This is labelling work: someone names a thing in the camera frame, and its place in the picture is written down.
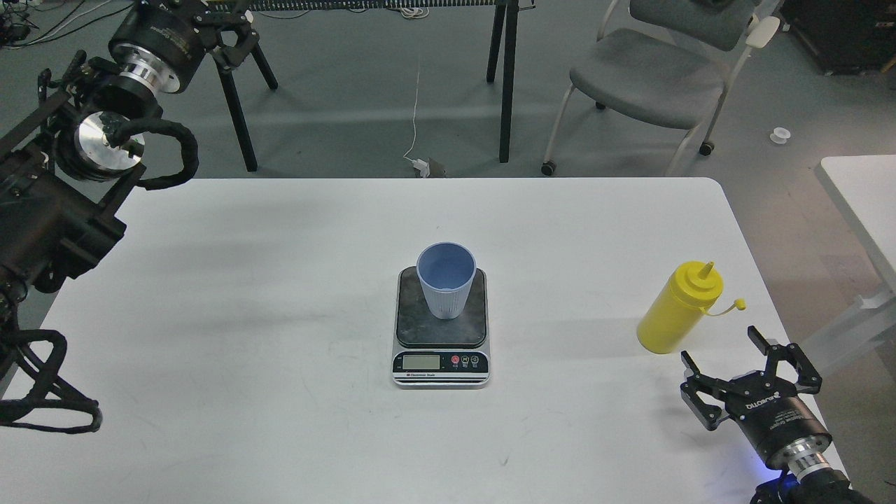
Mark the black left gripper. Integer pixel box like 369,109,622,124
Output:
108,6,260,95

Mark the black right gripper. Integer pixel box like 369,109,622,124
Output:
679,325,834,471

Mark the yellow squeeze bottle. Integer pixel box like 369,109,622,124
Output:
636,261,748,354

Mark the light blue ribbed cup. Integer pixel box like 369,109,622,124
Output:
416,242,477,320

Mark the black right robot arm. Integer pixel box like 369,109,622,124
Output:
680,325,871,503

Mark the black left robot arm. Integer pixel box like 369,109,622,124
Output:
2,1,279,330

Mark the black digital kitchen scale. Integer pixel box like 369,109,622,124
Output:
391,267,492,389

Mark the black-legged background table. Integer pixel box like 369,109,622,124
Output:
235,7,540,179

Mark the white power adapter plug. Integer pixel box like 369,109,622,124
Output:
410,157,446,179

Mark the small white floor spool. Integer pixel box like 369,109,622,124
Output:
769,127,792,146

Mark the grey office chair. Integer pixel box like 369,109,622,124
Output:
541,1,781,176

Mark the black cabinet corner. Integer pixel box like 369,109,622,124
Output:
780,1,895,76

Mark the white power cable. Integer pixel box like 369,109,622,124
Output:
402,70,422,166

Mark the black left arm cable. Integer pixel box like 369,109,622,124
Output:
0,328,104,435

